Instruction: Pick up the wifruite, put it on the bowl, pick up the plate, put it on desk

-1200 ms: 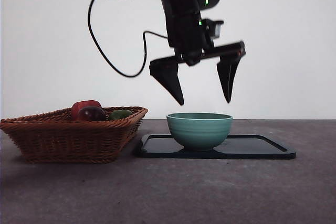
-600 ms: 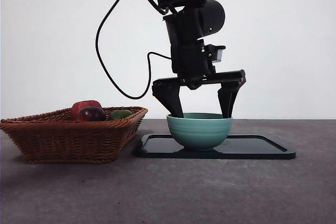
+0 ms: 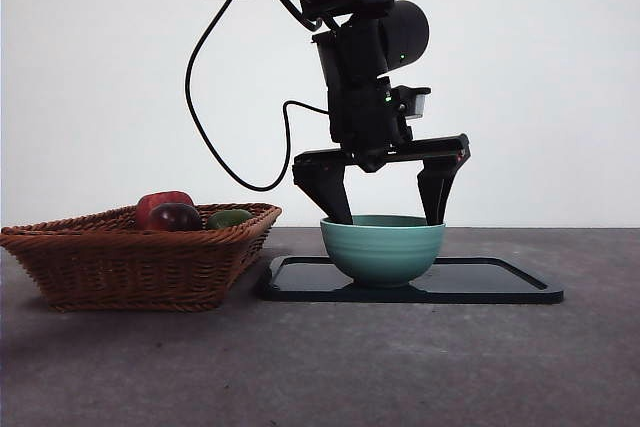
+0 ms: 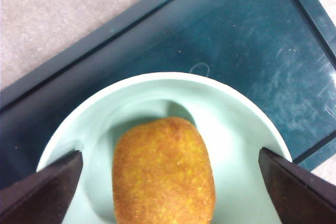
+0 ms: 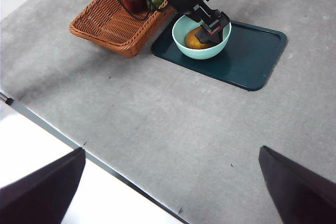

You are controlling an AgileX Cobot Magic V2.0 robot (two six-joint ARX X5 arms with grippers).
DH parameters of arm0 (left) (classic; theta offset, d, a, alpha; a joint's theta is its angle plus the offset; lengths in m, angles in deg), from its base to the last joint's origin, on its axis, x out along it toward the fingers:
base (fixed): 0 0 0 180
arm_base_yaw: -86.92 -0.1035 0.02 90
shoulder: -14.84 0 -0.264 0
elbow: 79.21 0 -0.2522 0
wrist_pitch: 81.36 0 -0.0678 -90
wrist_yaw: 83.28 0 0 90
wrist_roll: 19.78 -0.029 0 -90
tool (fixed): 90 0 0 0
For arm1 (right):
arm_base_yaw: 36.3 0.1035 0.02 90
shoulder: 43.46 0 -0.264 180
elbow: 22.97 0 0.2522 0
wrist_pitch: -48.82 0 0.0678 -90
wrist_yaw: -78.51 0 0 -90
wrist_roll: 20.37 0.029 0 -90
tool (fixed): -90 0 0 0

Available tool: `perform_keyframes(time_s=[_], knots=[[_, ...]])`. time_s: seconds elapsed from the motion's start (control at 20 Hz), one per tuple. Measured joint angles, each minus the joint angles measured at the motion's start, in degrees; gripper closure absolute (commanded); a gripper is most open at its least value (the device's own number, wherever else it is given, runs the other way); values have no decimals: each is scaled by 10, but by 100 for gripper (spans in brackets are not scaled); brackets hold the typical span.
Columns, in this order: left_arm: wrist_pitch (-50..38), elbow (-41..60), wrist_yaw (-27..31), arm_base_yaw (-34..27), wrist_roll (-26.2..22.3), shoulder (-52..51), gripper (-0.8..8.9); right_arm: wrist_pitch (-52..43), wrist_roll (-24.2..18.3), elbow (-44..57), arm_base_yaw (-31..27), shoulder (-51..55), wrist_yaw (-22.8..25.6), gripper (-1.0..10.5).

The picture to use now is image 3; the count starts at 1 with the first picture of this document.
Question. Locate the green avocado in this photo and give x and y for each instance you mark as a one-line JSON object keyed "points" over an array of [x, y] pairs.
{"points": [[227, 219]]}

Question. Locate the dark purple round fruit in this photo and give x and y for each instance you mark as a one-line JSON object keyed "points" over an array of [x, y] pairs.
{"points": [[174, 217]]}

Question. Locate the dark rectangular tray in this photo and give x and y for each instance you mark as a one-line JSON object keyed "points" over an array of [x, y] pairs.
{"points": [[475, 281]]}

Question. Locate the brown wicker basket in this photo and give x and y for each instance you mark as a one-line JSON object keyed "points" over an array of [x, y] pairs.
{"points": [[125, 267]]}

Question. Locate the teal ceramic bowl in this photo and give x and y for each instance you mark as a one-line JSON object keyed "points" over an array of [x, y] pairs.
{"points": [[382, 254]]}

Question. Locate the red apple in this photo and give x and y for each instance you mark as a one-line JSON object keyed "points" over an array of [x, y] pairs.
{"points": [[145, 211]]}

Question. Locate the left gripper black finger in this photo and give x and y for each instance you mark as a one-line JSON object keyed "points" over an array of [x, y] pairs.
{"points": [[325, 192], [437, 187]]}

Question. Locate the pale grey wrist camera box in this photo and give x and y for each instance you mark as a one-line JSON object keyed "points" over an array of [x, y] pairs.
{"points": [[417, 104]]}

